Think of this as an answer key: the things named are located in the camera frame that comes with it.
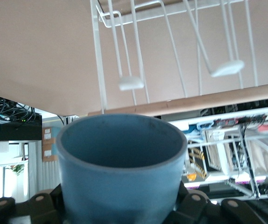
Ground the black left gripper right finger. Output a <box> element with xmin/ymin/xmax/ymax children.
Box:
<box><xmin>169</xmin><ymin>181</ymin><xmax>268</xmax><ymax>224</ymax></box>

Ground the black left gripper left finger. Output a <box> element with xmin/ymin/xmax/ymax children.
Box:
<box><xmin>0</xmin><ymin>183</ymin><xmax>67</xmax><ymax>224</ymax></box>

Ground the blue plastic cup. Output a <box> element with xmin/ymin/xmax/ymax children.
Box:
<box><xmin>55</xmin><ymin>113</ymin><xmax>188</xmax><ymax>224</ymax></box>

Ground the green plant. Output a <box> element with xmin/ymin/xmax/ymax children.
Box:
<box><xmin>9</xmin><ymin>163</ymin><xmax>25</xmax><ymax>176</ymax></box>

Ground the labelled cardboard box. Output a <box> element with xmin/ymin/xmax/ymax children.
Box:
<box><xmin>42</xmin><ymin>126</ymin><xmax>61</xmax><ymax>145</ymax></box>
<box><xmin>42</xmin><ymin>144</ymin><xmax>61</xmax><ymax>162</ymax></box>

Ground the black electronics box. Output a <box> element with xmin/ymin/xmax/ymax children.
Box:
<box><xmin>0</xmin><ymin>113</ymin><xmax>43</xmax><ymax>142</ymax></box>

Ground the brown table cover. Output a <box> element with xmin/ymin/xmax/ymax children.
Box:
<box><xmin>0</xmin><ymin>0</ymin><xmax>268</xmax><ymax>117</ymax></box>

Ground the yellow black striped post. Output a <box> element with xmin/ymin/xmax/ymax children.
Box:
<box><xmin>188</xmin><ymin>146</ymin><xmax>207</xmax><ymax>181</ymax></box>

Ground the white wire cup rack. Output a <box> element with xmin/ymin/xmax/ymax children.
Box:
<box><xmin>87</xmin><ymin>0</ymin><xmax>268</xmax><ymax>118</ymax></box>

